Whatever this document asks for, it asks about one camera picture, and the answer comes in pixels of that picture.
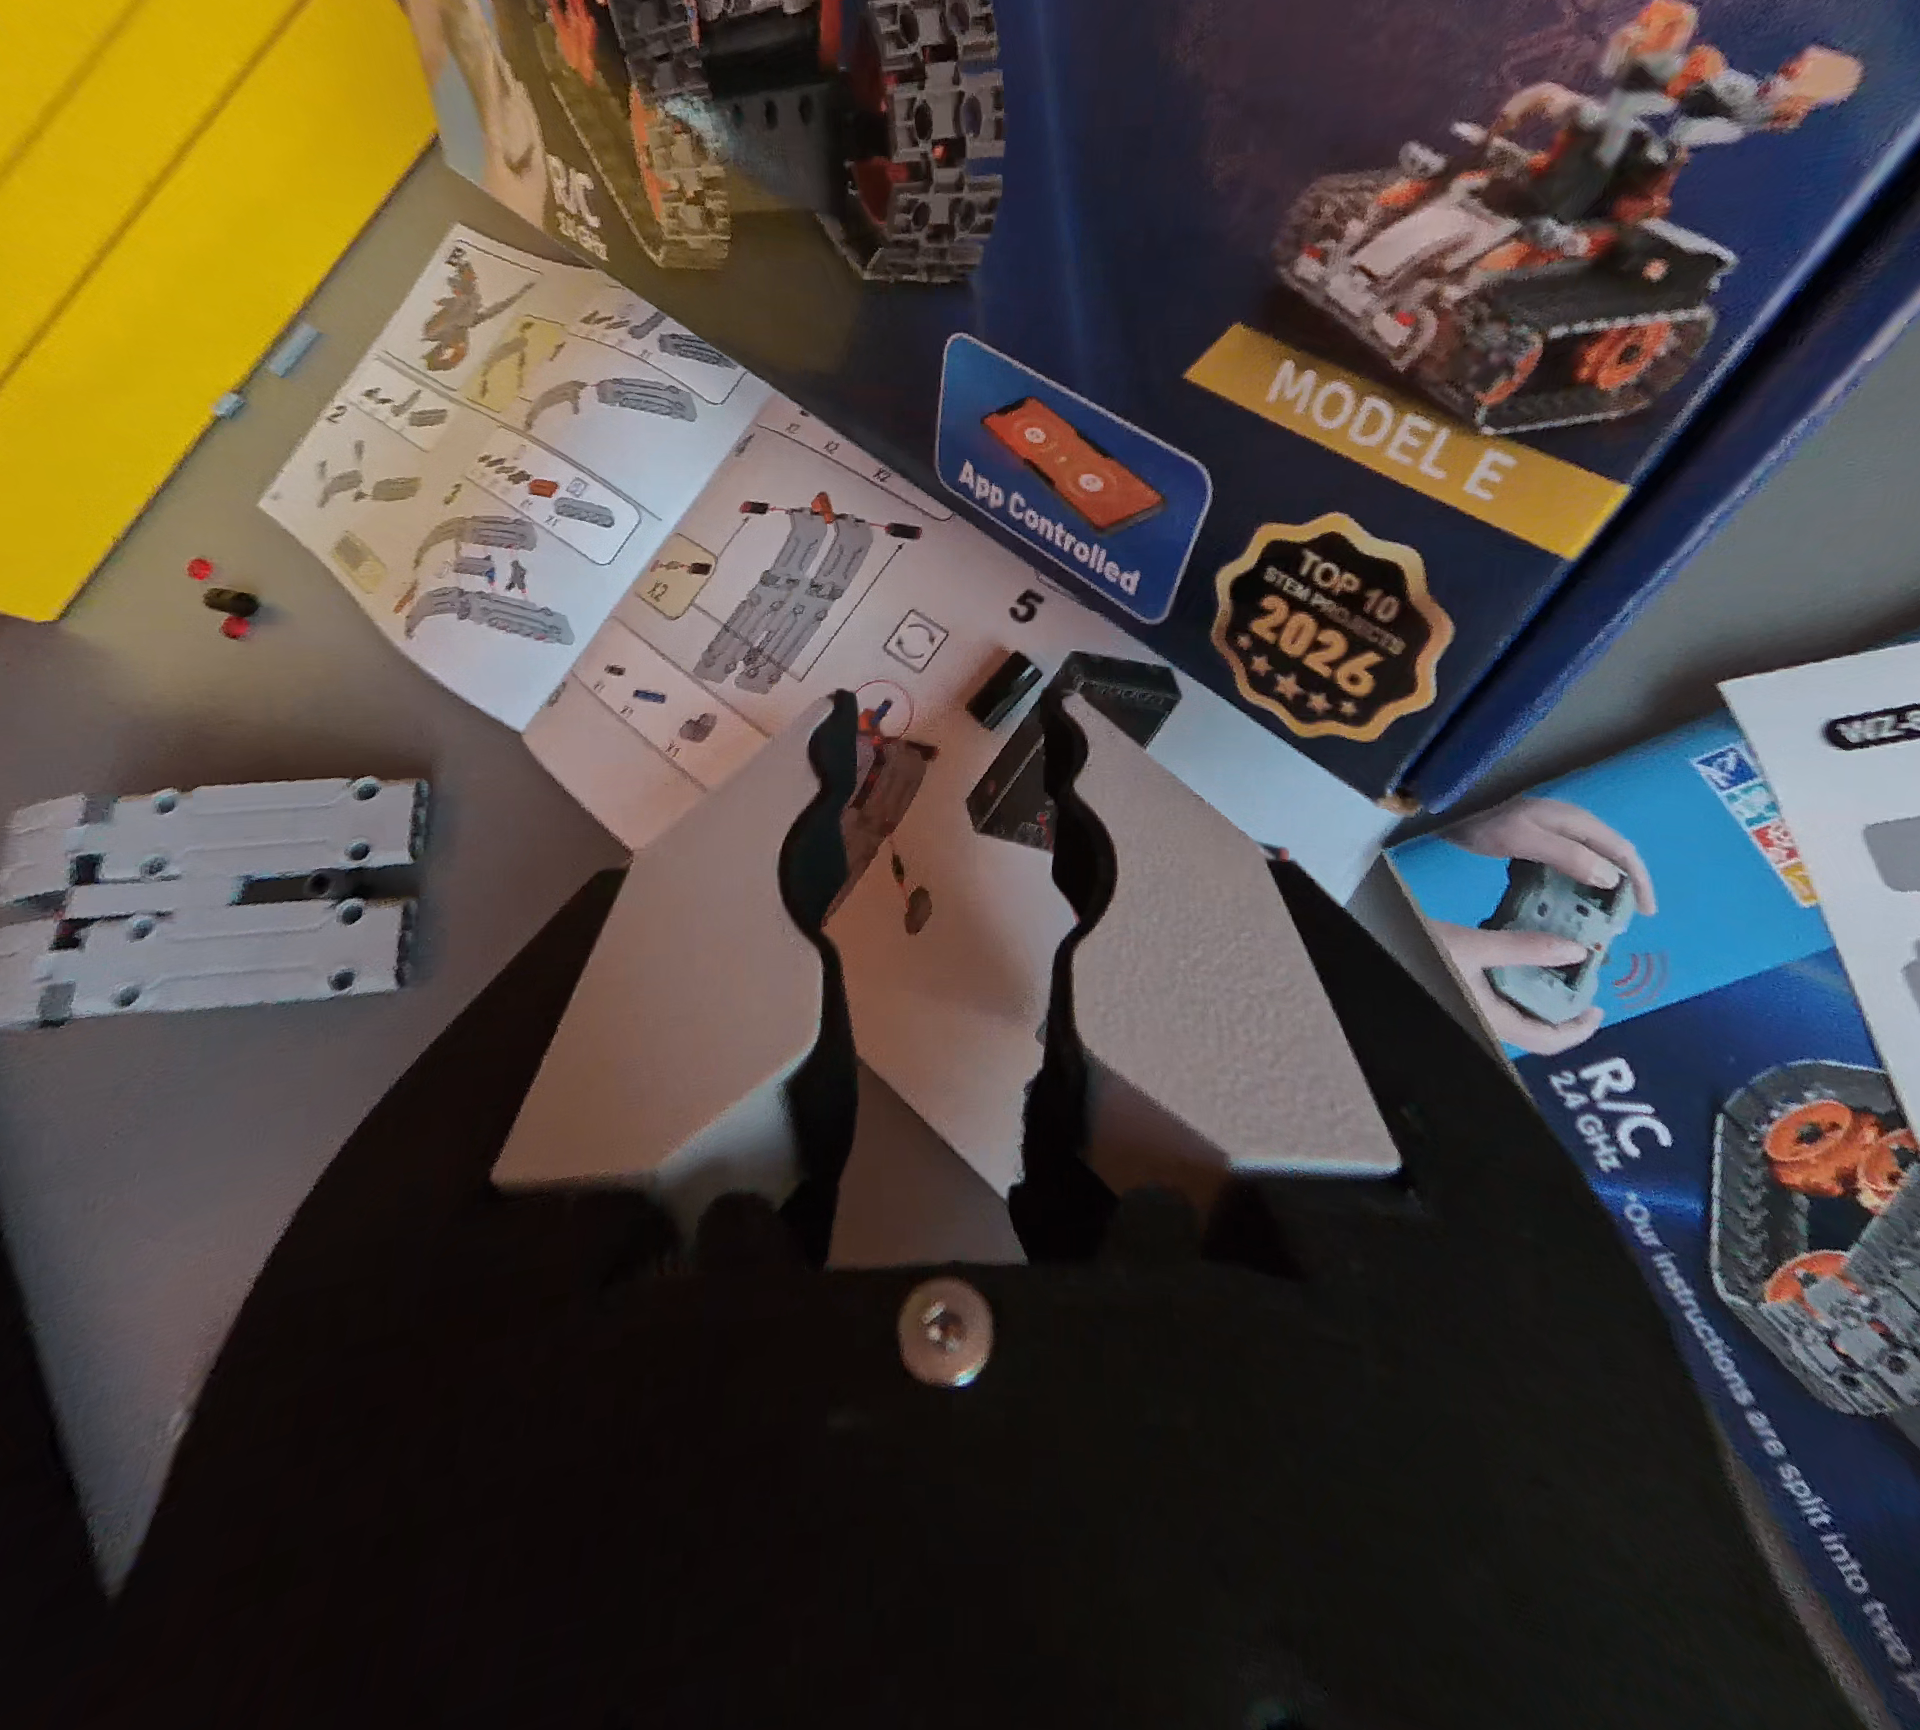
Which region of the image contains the grey desk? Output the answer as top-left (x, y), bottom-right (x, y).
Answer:
top-left (0, 0), bottom-right (1920, 1604)

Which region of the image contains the open instruction booklet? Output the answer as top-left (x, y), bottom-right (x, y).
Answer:
top-left (258, 221), bottom-right (1400, 1269)

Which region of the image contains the yellow plastic bin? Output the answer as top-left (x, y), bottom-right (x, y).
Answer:
top-left (0, 0), bottom-right (440, 621)

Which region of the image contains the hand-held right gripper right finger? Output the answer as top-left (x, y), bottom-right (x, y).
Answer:
top-left (1004, 692), bottom-right (1408, 1263)

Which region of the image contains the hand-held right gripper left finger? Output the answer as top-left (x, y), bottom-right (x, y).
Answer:
top-left (488, 692), bottom-right (870, 1268)

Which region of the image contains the blue toy kit box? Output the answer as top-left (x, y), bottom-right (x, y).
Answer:
top-left (372, 0), bottom-right (1920, 810)

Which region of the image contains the white sticker sheet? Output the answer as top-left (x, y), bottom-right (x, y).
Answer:
top-left (1715, 632), bottom-right (1920, 1132)

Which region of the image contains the blue cover booklet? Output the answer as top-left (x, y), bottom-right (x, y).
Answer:
top-left (1380, 710), bottom-right (1920, 1730)

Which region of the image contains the grey toy block assembly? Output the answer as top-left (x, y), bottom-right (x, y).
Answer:
top-left (0, 776), bottom-right (431, 1029)

